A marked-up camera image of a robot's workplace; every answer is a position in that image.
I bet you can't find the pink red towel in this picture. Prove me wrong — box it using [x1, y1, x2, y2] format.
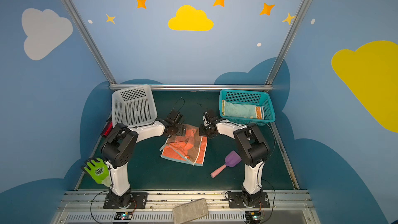
[160, 124, 208, 167]

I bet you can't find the yellow teal towel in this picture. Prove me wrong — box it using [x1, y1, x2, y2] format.
[221, 100, 256, 119]

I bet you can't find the white plastic basket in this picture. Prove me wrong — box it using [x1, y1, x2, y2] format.
[112, 85, 158, 127]

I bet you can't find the orange bunny pattern towel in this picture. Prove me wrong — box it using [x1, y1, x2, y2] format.
[256, 106, 264, 120]

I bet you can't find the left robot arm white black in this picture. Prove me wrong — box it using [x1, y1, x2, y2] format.
[101, 120, 187, 198]

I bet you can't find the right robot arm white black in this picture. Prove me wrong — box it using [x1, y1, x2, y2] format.
[199, 118, 271, 205]

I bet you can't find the purple pink toy scoop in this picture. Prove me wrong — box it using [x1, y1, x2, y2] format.
[210, 150, 241, 178]

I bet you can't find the teal plastic basket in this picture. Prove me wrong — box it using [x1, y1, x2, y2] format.
[219, 89, 276, 125]

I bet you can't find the grey sponge block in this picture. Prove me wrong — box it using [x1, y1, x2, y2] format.
[173, 198, 209, 224]

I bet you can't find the green work glove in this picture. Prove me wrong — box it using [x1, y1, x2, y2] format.
[81, 158, 111, 188]

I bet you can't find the right green circuit board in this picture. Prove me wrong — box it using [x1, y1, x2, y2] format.
[245, 212, 264, 224]

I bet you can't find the green circuit board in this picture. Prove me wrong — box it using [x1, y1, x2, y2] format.
[245, 212, 264, 224]
[114, 212, 133, 220]

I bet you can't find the left green circuit board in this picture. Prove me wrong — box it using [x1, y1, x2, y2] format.
[114, 212, 133, 220]

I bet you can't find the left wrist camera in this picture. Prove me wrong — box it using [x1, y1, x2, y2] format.
[165, 110, 184, 125]

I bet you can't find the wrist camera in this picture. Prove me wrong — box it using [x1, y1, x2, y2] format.
[203, 109, 220, 126]
[165, 110, 184, 125]

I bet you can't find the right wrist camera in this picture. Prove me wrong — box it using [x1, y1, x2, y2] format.
[203, 109, 220, 126]

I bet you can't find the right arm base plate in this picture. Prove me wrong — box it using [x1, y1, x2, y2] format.
[224, 191, 271, 208]

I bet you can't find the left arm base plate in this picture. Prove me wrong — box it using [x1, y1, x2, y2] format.
[103, 191, 148, 209]

